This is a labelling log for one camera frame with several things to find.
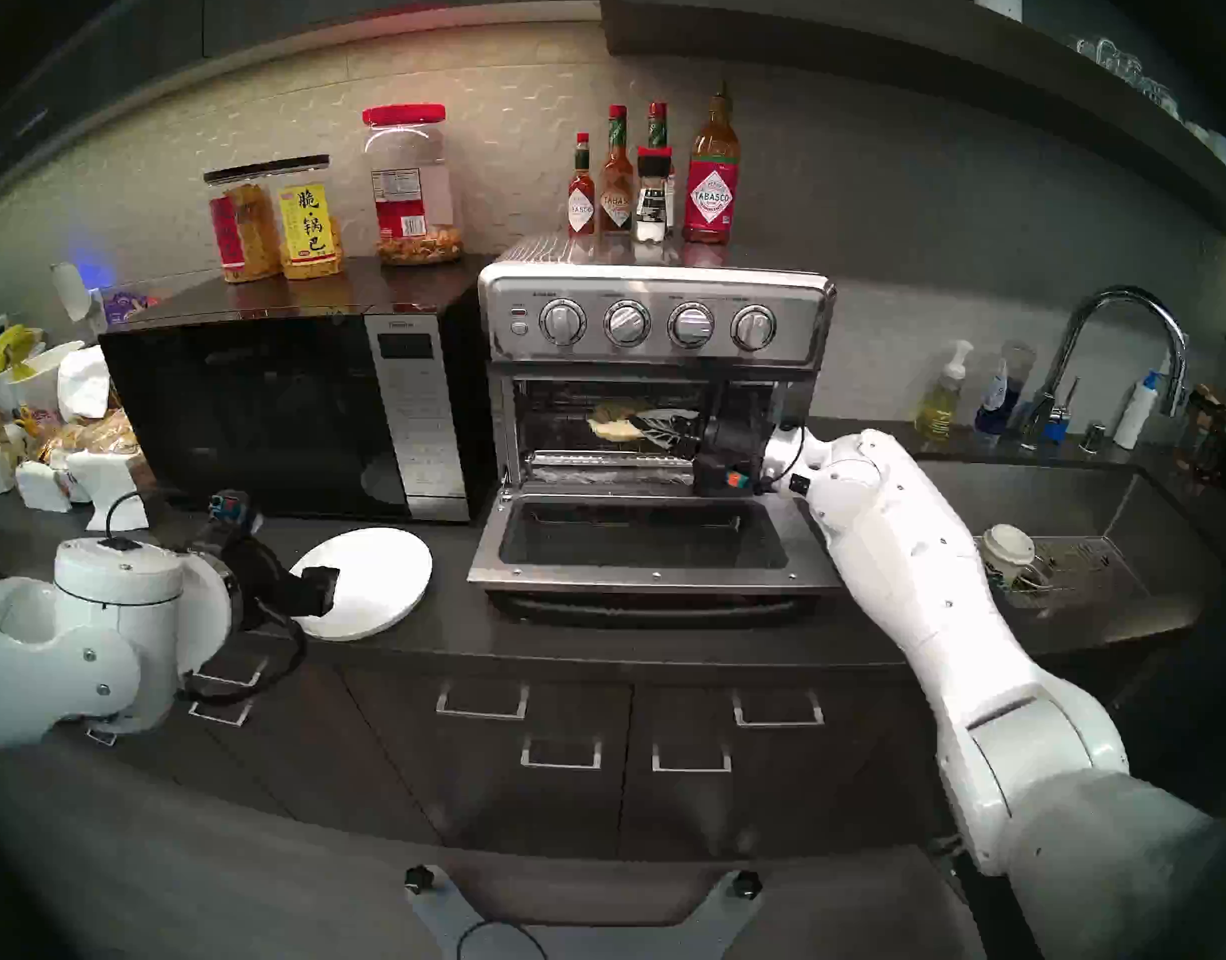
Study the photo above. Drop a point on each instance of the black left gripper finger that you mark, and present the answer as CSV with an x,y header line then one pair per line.
x,y
320,588

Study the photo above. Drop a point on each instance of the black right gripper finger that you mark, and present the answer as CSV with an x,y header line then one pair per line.
x,y
673,440
673,418

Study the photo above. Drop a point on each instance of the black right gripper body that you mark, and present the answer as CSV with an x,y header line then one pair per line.
x,y
733,448

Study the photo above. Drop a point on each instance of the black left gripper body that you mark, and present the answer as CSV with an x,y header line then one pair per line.
x,y
268,583

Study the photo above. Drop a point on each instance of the pale bagel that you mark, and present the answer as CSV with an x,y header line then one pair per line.
x,y
613,428

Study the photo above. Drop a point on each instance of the round white plate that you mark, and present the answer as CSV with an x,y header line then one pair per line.
x,y
383,568

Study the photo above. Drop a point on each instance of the glass toaster oven door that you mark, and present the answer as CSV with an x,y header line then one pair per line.
x,y
493,568

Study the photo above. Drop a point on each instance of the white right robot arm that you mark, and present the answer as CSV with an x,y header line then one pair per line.
x,y
923,568

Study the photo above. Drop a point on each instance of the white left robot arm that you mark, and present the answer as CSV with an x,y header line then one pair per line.
x,y
83,648

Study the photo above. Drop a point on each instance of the foil lined oven tray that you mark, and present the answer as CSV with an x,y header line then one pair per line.
x,y
593,475

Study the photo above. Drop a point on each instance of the silver oven knob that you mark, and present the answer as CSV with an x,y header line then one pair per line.
x,y
753,327
692,325
628,323
563,321

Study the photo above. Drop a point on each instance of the stainless steel toaster oven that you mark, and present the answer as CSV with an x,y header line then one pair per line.
x,y
653,283

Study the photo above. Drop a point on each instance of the black microwave oven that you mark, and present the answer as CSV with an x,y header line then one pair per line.
x,y
253,418

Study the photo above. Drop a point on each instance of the yellow liquid soap dispenser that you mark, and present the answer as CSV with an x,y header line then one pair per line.
x,y
938,408

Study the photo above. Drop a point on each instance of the black cap salt grinder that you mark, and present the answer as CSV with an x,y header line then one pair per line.
x,y
653,203

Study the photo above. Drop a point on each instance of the large Tabasco sauce bottle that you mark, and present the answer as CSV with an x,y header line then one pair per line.
x,y
711,203

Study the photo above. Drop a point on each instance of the medium orange Tabasco bottle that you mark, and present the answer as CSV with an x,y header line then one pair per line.
x,y
617,206

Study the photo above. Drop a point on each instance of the small red Tabasco bottle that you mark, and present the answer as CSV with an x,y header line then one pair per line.
x,y
582,211

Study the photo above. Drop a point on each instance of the clear bag of bread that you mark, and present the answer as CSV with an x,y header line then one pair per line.
x,y
98,433

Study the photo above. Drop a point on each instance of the blue dish soap bottle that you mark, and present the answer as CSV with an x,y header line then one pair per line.
x,y
995,393

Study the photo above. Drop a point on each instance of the crumpled white paper napkin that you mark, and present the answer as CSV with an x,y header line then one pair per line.
x,y
83,383

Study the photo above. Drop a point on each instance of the green label Tabasco bottle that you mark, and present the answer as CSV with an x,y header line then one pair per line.
x,y
658,128

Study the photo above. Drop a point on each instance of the dark lower kitchen cabinet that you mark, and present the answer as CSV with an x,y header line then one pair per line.
x,y
533,808

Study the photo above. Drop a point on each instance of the purple snack bag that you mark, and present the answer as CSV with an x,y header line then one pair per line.
x,y
123,306

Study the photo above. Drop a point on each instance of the blue dish brush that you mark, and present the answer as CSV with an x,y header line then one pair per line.
x,y
1055,428

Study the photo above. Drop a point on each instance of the large red lid jar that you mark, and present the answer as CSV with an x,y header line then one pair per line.
x,y
408,208

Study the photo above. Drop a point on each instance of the stainless steel sink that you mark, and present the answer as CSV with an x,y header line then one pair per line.
x,y
1073,498

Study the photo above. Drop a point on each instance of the yellow banana bunch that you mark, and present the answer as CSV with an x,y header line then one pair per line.
x,y
11,346

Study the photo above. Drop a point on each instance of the red label snack jar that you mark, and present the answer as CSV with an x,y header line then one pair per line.
x,y
235,233

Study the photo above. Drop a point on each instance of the small chrome sink button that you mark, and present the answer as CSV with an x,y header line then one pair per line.
x,y
1093,438

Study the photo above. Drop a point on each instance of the yellow label snack jar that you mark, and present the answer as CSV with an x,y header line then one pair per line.
x,y
308,223

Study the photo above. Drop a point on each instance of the white bottle with blue cap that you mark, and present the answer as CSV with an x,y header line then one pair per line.
x,y
1133,418

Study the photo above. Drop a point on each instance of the chrome gooseneck faucet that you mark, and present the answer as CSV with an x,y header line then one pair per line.
x,y
1123,295

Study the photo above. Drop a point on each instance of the brown glass bottle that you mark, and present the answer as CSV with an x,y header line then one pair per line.
x,y
1201,428

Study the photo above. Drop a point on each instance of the black base plate knob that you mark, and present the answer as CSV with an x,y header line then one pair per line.
x,y
419,878
746,883

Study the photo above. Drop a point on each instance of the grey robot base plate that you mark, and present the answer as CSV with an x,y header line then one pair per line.
x,y
443,918

